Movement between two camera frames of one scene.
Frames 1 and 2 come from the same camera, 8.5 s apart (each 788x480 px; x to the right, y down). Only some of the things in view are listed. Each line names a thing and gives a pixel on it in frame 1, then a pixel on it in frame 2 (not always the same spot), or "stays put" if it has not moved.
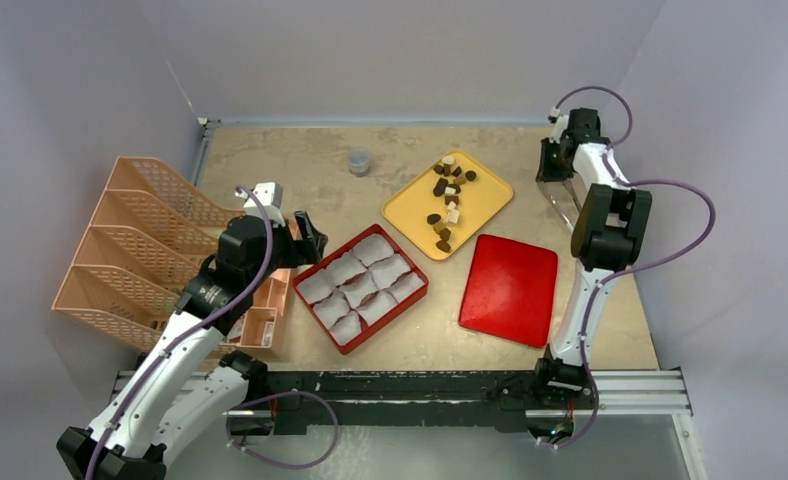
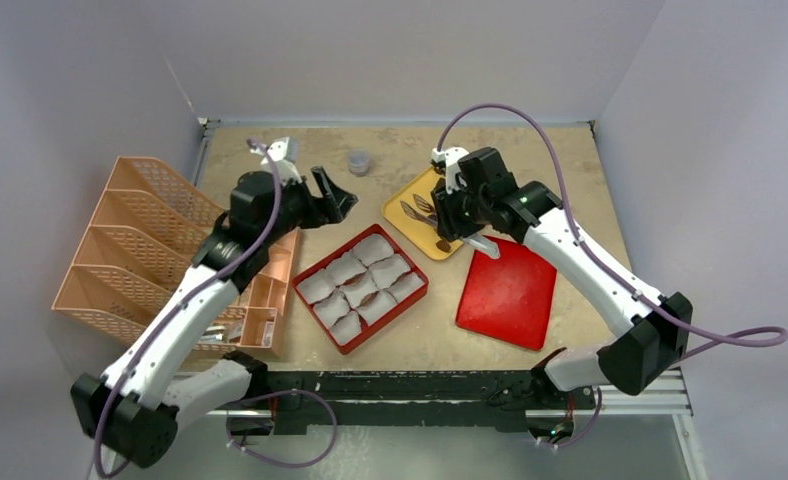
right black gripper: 552,168 → 447,211
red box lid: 510,291 stays put
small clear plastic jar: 359,161 stays put
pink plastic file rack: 153,233 stays put
